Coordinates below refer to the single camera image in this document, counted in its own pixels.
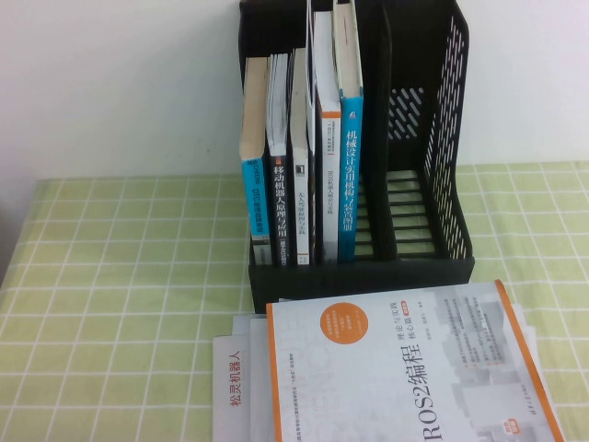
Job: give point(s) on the black plastic book holder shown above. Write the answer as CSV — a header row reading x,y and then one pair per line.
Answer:
x,y
414,138

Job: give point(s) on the white orange ROS2 programming book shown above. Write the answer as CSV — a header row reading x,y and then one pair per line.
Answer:
x,y
391,368

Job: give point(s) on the blue spine mechanism book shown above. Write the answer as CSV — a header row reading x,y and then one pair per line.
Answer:
x,y
351,184

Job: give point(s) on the black spine robot book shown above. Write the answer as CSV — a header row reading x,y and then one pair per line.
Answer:
x,y
280,202

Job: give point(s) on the cyan spine thick book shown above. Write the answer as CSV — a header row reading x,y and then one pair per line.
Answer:
x,y
257,198

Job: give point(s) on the white booklet red lettering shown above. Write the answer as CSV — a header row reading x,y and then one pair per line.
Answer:
x,y
230,405

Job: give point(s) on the white spine book black logo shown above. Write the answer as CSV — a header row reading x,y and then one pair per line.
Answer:
x,y
303,207

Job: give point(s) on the plain white paper sheet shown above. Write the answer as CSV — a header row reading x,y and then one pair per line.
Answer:
x,y
241,324
260,359

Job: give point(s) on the white orange striped spine book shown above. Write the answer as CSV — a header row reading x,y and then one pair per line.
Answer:
x,y
331,184

